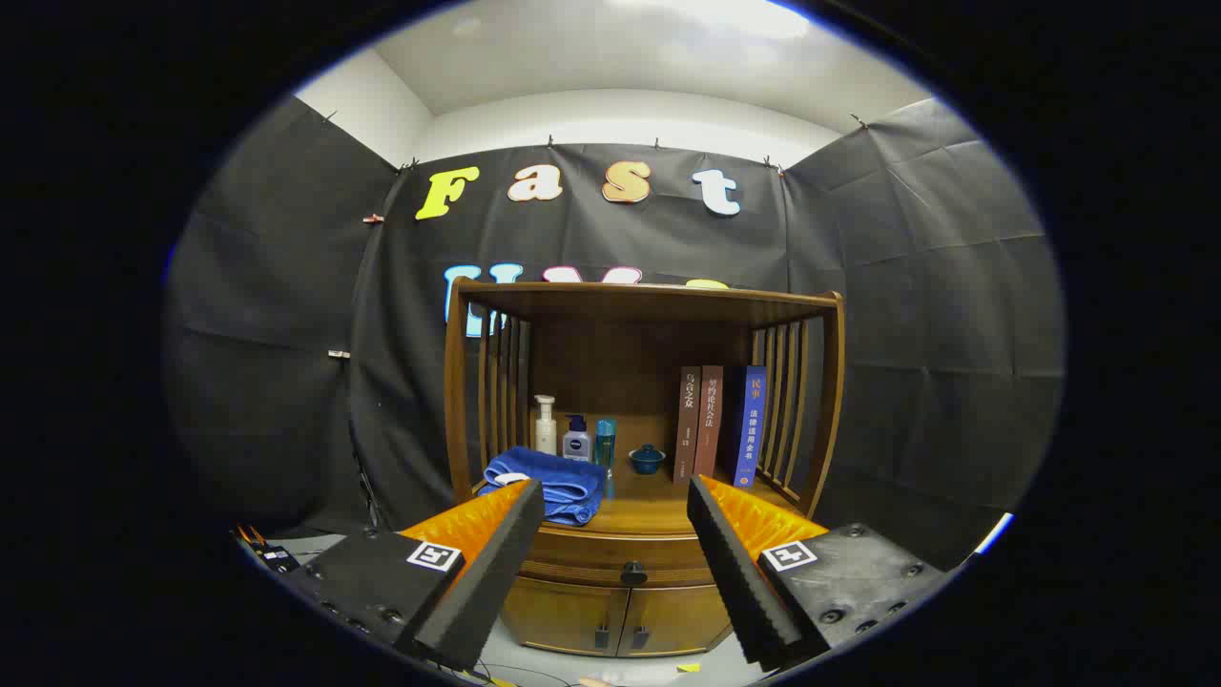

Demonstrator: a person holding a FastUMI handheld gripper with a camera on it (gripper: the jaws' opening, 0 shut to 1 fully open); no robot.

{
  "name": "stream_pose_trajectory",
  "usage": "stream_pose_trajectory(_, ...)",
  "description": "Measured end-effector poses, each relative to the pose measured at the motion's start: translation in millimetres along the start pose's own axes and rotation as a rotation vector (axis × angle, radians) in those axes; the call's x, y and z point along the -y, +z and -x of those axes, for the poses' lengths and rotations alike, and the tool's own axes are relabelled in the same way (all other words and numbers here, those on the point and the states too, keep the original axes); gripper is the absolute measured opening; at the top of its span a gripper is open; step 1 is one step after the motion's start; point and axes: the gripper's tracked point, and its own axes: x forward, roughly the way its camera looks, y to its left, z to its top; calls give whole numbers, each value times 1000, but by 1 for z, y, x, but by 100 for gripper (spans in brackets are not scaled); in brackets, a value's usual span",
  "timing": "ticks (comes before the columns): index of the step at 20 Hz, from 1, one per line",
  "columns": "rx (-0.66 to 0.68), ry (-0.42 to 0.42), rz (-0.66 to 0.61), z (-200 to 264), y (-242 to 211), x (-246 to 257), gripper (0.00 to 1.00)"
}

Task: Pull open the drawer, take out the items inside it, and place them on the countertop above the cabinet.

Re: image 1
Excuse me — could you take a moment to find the wooden cabinet door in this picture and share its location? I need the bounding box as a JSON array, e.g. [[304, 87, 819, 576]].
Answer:
[[499, 575, 631, 657], [618, 584, 734, 659]]

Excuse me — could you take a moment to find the blue book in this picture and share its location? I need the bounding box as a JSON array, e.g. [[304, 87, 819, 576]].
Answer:
[[728, 365, 768, 489]]

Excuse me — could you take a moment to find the wooden countertop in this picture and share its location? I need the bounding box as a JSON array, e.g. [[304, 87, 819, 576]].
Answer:
[[472, 456, 804, 537]]

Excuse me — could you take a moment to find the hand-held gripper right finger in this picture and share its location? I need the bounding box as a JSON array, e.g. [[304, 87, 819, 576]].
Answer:
[[686, 474, 955, 672]]

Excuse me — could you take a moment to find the wooden cabinet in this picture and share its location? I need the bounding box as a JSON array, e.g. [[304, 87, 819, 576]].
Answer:
[[444, 277, 846, 659]]

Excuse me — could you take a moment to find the reddish brown book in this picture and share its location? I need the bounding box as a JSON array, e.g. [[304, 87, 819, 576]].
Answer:
[[693, 365, 725, 480]]

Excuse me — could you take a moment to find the dark brown book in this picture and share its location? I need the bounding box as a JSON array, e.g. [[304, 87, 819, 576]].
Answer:
[[673, 366, 703, 486]]

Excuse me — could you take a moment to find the wooden drawer with black knob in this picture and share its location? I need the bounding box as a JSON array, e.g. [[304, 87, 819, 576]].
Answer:
[[520, 528, 714, 589]]

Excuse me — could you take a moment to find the folded blue towel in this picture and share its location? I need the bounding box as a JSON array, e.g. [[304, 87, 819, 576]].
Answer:
[[477, 446, 609, 527]]

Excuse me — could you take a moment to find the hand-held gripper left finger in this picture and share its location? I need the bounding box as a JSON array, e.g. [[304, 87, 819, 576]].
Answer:
[[284, 479, 546, 672]]

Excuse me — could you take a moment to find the small black device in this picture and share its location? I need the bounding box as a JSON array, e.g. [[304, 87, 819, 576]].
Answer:
[[234, 523, 301, 575]]

